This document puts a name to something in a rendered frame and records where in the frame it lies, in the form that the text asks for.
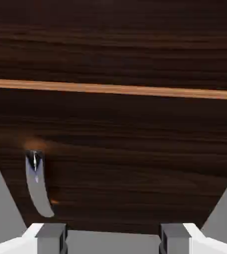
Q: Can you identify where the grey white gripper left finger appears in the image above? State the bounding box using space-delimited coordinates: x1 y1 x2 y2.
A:
0 223 69 254

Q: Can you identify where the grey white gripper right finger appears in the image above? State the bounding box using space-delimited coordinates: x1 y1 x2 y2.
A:
158 223 227 254

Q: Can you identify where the dark wood cabinet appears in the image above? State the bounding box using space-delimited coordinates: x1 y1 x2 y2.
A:
0 0 227 236

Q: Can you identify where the curved silver metal handle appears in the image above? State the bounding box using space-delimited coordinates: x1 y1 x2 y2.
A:
24 149 56 218

